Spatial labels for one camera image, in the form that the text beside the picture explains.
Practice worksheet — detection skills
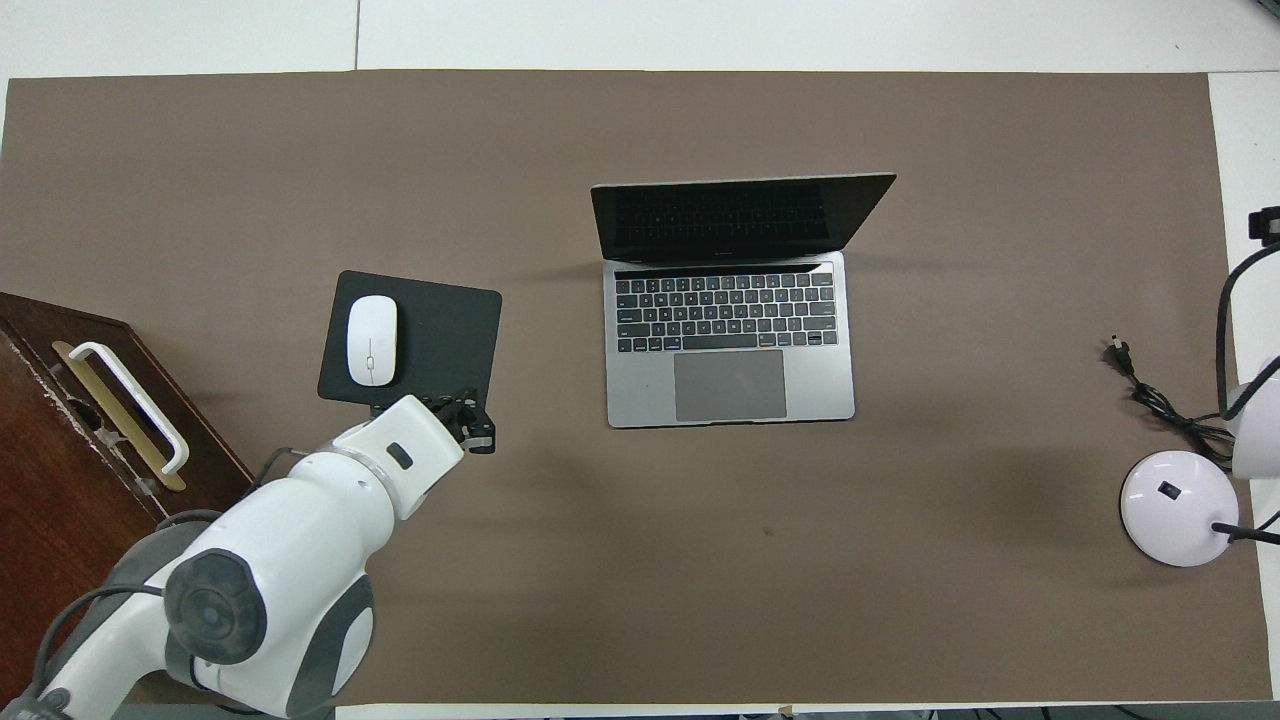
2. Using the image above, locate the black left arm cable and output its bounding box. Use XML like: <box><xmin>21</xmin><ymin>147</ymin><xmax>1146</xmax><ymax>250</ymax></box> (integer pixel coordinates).
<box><xmin>5</xmin><ymin>447</ymin><xmax>301</xmax><ymax>713</ymax></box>

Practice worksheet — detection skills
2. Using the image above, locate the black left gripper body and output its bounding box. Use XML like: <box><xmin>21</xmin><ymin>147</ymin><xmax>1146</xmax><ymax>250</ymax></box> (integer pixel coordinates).
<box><xmin>425</xmin><ymin>395</ymin><xmax>477</xmax><ymax>448</ymax></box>

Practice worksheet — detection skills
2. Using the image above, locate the white desk lamp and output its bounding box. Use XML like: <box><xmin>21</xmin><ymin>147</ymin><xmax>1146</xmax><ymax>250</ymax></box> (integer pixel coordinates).
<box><xmin>1119</xmin><ymin>355</ymin><xmax>1280</xmax><ymax>569</ymax></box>

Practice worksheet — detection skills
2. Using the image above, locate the black mouse pad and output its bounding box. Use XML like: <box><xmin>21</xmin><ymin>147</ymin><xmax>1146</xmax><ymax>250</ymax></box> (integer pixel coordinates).
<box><xmin>317</xmin><ymin>270</ymin><xmax>503</xmax><ymax>421</ymax></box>

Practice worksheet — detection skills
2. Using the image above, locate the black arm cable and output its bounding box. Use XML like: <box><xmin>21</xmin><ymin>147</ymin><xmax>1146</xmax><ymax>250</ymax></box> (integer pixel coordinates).
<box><xmin>5</xmin><ymin>447</ymin><xmax>301</xmax><ymax>713</ymax></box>
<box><xmin>1216</xmin><ymin>245</ymin><xmax>1280</xmax><ymax>423</ymax></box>

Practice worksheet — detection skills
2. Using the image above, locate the large brown table mat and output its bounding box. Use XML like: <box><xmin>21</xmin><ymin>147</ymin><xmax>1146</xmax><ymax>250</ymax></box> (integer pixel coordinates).
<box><xmin>0</xmin><ymin>70</ymin><xmax>1273</xmax><ymax>707</ymax></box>

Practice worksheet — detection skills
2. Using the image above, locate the white computer mouse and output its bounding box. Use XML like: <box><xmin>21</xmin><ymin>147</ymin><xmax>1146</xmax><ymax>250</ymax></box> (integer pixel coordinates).
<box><xmin>346</xmin><ymin>295</ymin><xmax>399</xmax><ymax>388</ymax></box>

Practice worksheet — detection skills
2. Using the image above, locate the grey aluminium laptop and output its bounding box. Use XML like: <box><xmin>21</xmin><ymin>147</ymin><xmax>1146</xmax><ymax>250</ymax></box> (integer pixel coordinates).
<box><xmin>590</xmin><ymin>173</ymin><xmax>898</xmax><ymax>430</ymax></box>

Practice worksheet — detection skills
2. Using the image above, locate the dark brown wooden box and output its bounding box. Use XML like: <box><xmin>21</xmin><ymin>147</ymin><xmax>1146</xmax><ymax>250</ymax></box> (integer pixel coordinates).
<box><xmin>0</xmin><ymin>292</ymin><xmax>257</xmax><ymax>621</ymax></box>

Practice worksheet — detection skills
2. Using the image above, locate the black power cable with plug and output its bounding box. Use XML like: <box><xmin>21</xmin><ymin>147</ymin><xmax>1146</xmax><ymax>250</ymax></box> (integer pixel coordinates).
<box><xmin>1104</xmin><ymin>338</ymin><xmax>1236</xmax><ymax>466</ymax></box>

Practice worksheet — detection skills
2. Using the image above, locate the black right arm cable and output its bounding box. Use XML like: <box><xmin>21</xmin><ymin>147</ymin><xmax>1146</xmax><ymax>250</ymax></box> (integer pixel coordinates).
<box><xmin>1216</xmin><ymin>245</ymin><xmax>1280</xmax><ymax>423</ymax></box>

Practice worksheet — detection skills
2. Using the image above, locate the gold metal handle plate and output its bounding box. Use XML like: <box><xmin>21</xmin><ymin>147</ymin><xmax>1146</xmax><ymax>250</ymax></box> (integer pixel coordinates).
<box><xmin>52</xmin><ymin>340</ymin><xmax>187</xmax><ymax>493</ymax></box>

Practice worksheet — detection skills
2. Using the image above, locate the white box handle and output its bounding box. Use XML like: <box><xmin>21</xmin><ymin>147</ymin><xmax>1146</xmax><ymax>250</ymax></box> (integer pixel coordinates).
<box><xmin>68</xmin><ymin>342</ymin><xmax>191</xmax><ymax>476</ymax></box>

